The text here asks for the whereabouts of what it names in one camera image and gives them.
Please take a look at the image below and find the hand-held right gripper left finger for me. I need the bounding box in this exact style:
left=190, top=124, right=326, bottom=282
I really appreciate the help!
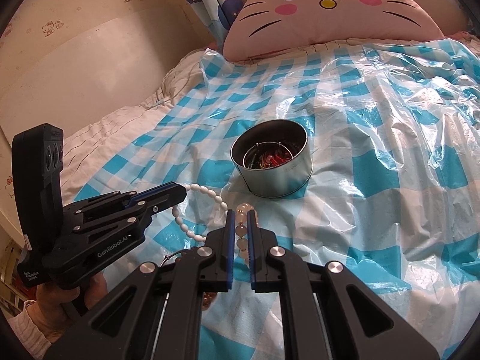
left=43, top=210, right=237, bottom=360

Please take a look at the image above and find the orange bead bracelet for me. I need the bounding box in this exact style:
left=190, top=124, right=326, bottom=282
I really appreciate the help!
left=202, top=289, right=220, bottom=311

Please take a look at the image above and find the round metal tin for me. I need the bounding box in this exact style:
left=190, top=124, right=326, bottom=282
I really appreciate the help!
left=230, top=120, right=314, bottom=199

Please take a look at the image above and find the blue whale print curtain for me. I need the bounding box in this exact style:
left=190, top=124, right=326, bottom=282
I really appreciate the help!
left=185, top=0, right=246, bottom=51

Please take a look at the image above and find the white bead bracelet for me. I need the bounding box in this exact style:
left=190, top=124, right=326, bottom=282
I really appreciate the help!
left=172, top=183, right=229, bottom=244

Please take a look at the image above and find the thin silver bangle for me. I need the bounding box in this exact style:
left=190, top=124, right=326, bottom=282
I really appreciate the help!
left=162, top=250, right=188, bottom=269

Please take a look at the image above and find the white bed frame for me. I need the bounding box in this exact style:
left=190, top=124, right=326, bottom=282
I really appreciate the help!
left=0, top=210, right=29, bottom=308

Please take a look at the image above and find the pink cat face pillow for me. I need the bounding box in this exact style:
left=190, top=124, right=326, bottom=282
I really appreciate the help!
left=222, top=0, right=445, bottom=62

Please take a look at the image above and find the person's left hand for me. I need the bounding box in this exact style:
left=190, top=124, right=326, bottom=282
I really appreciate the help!
left=35, top=270, right=109, bottom=335

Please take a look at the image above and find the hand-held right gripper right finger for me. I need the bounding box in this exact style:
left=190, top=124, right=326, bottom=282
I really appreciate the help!
left=247, top=212, right=440, bottom=360

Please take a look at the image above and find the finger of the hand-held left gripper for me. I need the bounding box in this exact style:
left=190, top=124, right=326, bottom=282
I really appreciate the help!
left=73, top=193, right=188, bottom=241
left=63, top=181, right=188, bottom=217

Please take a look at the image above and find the blue checked plastic sheet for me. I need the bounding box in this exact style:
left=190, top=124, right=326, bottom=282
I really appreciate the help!
left=73, top=39, right=480, bottom=360

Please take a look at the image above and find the white striped duvet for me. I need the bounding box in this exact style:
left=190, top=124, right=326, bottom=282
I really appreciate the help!
left=60, top=47, right=226, bottom=203

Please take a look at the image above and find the pile of mixed bracelets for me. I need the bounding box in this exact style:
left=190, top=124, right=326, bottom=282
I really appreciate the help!
left=243, top=140, right=302, bottom=171

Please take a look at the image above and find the person's left forearm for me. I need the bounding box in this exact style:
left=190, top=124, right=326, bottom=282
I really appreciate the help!
left=7, top=300, right=57, bottom=357

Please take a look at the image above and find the pale pink bead bracelet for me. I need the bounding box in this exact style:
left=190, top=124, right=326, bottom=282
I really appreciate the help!
left=232, top=202, right=259, bottom=271

